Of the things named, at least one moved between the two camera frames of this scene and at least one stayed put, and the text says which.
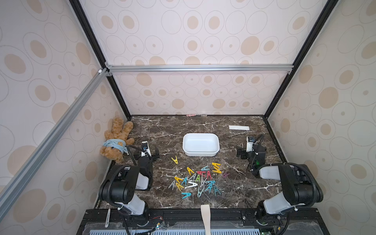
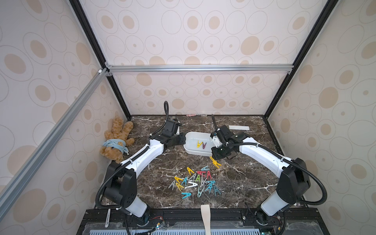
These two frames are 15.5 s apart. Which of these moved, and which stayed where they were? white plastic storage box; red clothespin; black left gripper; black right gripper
Moved: black right gripper; black left gripper
Stayed: white plastic storage box; red clothespin
